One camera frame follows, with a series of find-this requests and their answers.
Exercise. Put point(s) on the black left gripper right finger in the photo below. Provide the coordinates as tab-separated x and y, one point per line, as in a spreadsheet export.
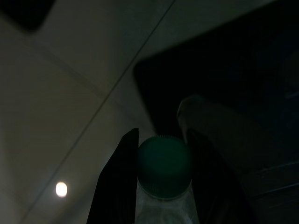
215	191

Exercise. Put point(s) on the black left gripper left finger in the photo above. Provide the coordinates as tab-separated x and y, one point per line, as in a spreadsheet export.
114	186

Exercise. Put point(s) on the teal capped water bottle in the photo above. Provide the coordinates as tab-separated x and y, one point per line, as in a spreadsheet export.
163	163

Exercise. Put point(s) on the black floor mat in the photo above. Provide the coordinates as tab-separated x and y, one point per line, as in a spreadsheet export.
222	70
21	11

